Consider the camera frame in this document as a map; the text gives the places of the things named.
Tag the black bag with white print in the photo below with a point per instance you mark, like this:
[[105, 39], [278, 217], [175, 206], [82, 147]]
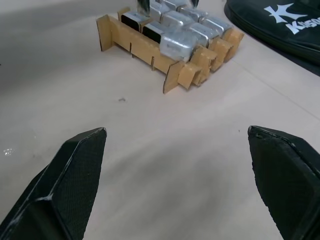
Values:
[[252, 30]]

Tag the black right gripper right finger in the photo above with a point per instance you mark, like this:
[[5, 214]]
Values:
[[287, 180]]

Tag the plastic-wrapped silver camera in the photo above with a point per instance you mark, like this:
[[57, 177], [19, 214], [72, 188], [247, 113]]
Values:
[[200, 33], [191, 12], [217, 26], [162, 5], [177, 46], [176, 17]]

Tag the silver camera with black face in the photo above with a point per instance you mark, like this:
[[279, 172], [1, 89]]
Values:
[[152, 33], [130, 21]]

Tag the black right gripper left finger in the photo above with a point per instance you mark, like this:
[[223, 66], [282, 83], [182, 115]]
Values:
[[62, 190]]

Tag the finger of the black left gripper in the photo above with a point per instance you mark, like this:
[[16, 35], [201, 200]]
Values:
[[195, 2], [143, 5]]

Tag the cardboard rack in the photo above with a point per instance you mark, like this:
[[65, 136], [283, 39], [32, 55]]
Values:
[[142, 48]]

